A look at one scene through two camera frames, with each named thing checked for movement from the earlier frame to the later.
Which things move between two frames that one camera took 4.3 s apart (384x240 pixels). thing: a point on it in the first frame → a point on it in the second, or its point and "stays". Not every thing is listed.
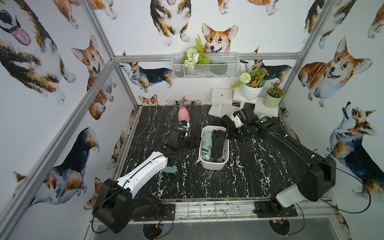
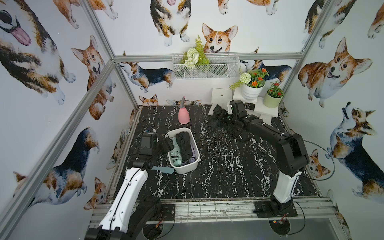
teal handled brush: (170, 169) stays
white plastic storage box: (215, 166) → (185, 156)
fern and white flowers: (195, 55) stays
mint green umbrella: (206, 145) → (176, 156)
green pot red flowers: (273, 95) stays
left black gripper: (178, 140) → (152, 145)
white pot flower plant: (252, 82) stays
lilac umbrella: (219, 160) → (194, 158)
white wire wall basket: (221, 65) stays
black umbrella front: (218, 138) → (183, 139)
